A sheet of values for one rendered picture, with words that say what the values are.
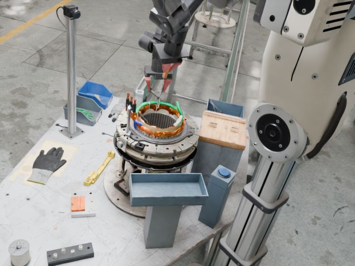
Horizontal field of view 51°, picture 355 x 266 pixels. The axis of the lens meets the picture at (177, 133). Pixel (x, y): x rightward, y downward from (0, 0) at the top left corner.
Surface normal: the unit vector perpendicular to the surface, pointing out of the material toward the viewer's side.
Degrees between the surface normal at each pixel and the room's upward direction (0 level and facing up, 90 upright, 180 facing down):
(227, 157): 90
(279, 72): 109
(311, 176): 0
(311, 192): 0
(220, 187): 90
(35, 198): 0
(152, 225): 90
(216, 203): 90
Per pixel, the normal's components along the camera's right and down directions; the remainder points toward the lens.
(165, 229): 0.17, 0.61
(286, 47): -0.74, 0.29
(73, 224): 0.16, -0.80
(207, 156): -0.15, 0.56
